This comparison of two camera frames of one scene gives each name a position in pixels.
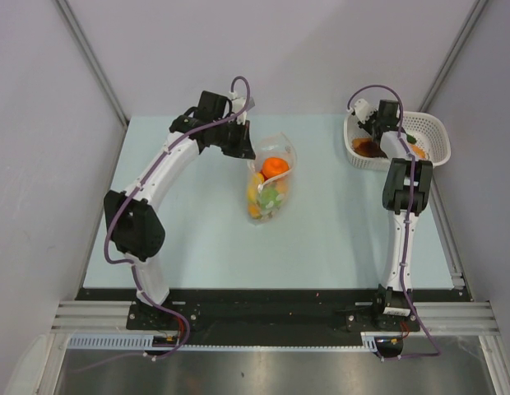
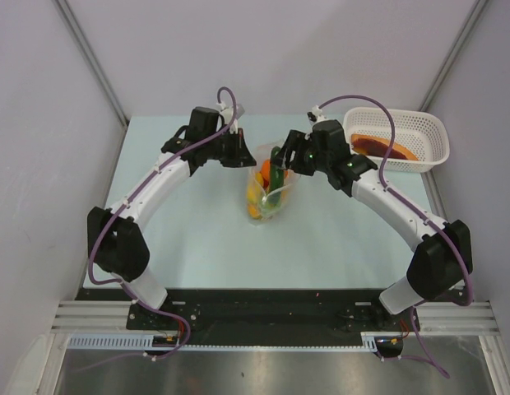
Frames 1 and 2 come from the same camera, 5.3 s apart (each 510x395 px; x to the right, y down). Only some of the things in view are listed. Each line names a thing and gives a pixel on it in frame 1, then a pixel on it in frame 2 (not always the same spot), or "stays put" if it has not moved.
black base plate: [275, 317] stays put
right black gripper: [366, 126] -> [296, 141]
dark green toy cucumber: [410, 139] -> [276, 173]
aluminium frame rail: [443, 318] stays put
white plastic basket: [428, 129] stays put
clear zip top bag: [270, 177] stays put
